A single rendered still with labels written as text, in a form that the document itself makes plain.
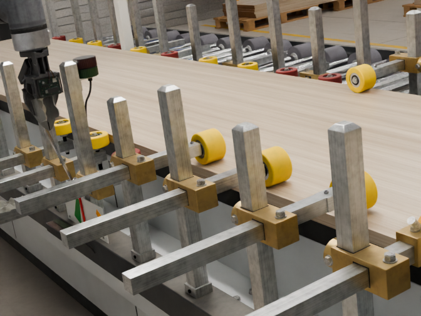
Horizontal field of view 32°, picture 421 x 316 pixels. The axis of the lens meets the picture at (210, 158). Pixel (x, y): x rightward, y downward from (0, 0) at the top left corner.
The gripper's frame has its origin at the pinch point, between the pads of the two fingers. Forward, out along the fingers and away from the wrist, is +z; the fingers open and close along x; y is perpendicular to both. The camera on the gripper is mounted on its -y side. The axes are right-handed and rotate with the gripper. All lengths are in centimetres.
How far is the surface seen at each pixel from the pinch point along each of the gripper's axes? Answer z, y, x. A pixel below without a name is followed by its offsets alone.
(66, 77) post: -11.6, 4.1, 6.1
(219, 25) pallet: 84, -659, 498
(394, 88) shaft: 22, -3, 130
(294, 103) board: 13, 8, 75
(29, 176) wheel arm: 17.0, -17.6, -2.2
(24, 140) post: 13.5, -46.3, 7.7
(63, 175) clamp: 18.9, -14.2, 6.4
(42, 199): 7.9, 32.6, -15.9
